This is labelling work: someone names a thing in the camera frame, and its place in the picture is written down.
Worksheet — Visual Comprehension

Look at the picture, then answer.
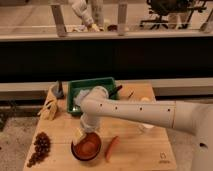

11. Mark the clear glass cup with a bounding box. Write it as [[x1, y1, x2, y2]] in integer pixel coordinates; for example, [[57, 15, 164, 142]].
[[139, 123, 154, 134]]

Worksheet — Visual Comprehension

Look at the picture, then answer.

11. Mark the grey mortar with pestle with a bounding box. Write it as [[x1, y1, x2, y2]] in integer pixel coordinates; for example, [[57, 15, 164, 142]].
[[51, 81, 64, 99]]

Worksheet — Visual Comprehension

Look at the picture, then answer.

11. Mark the green plastic tray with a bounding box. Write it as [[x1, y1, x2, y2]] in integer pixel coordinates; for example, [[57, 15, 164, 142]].
[[67, 77, 118, 116]]

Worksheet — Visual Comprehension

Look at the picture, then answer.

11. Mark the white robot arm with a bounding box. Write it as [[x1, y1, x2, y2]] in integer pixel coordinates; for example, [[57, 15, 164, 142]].
[[80, 86, 213, 171]]

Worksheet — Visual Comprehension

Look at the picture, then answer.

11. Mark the person in white sleeve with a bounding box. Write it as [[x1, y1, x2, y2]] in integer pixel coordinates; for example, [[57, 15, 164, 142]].
[[68, 0, 100, 32]]

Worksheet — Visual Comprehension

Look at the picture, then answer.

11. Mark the black office chair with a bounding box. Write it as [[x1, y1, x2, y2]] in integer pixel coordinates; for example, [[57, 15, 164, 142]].
[[140, 0, 207, 29]]

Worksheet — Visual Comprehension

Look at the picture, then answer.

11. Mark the black-handled utensil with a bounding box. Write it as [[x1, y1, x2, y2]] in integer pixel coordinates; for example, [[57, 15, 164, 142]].
[[109, 85, 123, 98]]

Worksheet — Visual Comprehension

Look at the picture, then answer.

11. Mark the orange carrot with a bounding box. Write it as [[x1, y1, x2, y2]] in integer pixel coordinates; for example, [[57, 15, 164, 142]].
[[105, 136, 119, 162]]

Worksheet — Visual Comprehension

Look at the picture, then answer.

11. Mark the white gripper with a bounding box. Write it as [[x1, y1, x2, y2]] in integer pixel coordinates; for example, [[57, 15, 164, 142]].
[[80, 114, 99, 133]]

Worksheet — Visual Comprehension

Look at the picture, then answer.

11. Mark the dark grape bunch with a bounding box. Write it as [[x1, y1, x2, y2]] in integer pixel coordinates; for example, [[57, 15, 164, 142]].
[[27, 132, 51, 167]]

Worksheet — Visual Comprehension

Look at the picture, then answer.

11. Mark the red-brown bowl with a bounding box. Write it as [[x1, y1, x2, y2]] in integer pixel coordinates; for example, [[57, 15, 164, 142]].
[[71, 132, 102, 161]]

